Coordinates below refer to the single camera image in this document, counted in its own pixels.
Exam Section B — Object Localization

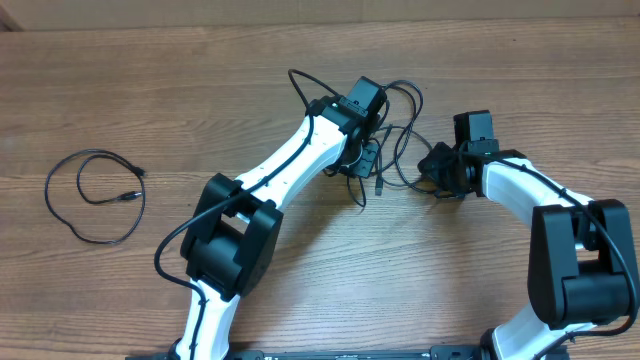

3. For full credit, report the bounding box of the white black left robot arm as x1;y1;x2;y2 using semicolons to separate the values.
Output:
169;77;388;359

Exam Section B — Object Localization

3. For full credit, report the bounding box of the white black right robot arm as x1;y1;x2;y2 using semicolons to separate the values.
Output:
417;110;639;359

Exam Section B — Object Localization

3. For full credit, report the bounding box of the black cable with small plug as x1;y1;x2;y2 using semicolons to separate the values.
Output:
344;79;436;209

